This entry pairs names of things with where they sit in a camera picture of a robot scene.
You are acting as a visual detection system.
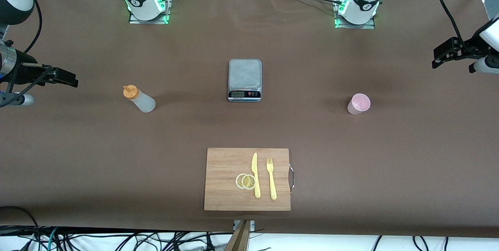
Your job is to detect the teal floor cable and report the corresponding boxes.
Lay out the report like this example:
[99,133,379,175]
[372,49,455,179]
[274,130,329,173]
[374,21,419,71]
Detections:
[46,227,60,251]

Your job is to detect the metal bracket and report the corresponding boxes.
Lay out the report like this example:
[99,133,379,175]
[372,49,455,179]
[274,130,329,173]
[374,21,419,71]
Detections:
[233,220,256,231]

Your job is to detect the yellow plastic fork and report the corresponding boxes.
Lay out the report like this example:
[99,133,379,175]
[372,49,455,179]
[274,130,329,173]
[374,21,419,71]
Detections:
[266,157,277,200]

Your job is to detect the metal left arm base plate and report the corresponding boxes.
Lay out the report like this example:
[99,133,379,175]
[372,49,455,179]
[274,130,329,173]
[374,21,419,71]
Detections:
[334,0,375,29]

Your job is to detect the pink plastic cup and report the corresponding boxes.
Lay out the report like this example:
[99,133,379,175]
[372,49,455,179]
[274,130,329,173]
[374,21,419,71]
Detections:
[347,93,371,115]

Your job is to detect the black looped floor cable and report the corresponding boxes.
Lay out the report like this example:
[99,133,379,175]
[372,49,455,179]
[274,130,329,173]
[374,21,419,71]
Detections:
[0,206,39,244]

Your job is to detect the silver digital kitchen scale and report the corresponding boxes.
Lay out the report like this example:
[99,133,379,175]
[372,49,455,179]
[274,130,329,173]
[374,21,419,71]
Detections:
[228,59,262,103]

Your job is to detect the yellow plastic knife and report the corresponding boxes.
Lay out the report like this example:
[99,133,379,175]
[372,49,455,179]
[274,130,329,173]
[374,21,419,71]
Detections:
[251,152,261,199]

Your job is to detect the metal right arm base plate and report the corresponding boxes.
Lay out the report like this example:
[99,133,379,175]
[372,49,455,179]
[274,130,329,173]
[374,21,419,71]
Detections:
[129,0,171,25]

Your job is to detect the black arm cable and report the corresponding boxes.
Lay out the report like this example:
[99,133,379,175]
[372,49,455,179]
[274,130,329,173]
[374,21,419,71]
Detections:
[0,0,53,107]
[437,0,468,47]

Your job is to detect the translucent sauce bottle orange cap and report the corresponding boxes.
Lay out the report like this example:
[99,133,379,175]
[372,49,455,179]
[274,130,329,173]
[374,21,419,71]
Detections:
[123,85,156,113]

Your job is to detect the wooden cutting board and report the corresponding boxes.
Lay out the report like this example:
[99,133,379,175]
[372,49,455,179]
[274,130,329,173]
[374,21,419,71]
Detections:
[204,148,295,211]

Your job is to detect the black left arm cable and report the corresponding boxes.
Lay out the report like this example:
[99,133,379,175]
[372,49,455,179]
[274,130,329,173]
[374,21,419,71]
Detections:
[437,0,468,47]

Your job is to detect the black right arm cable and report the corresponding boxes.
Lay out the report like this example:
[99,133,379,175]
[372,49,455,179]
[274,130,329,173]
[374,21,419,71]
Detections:
[0,0,53,107]

